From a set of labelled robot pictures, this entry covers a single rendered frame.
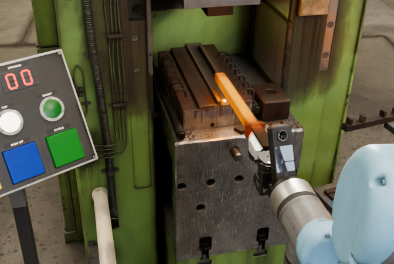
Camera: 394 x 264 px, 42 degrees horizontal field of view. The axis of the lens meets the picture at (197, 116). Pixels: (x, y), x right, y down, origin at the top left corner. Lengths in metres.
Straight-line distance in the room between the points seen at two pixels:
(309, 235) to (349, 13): 0.88
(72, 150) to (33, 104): 0.14
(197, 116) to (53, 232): 1.28
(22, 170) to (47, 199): 1.52
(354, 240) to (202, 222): 1.12
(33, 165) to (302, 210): 0.60
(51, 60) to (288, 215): 0.65
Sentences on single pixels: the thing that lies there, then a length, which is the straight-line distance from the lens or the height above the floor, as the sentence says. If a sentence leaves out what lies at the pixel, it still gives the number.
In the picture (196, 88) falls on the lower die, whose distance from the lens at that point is 1.50.
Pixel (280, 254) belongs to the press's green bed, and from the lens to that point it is 1.79.
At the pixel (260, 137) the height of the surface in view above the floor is 1.06.
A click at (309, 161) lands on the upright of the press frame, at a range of 1.84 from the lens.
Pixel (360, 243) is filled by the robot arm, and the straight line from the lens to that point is 0.47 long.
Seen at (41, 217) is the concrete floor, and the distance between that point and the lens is 2.61.
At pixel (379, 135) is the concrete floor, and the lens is 3.34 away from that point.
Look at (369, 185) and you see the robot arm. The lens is 0.46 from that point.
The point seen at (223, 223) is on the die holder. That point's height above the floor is 0.60.
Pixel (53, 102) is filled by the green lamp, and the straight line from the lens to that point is 1.23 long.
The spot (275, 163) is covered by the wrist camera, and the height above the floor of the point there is 1.08.
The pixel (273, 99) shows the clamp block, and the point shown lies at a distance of 1.48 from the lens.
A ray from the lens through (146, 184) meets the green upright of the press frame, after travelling 1.70.
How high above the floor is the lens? 1.68
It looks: 30 degrees down
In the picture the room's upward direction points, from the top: 1 degrees clockwise
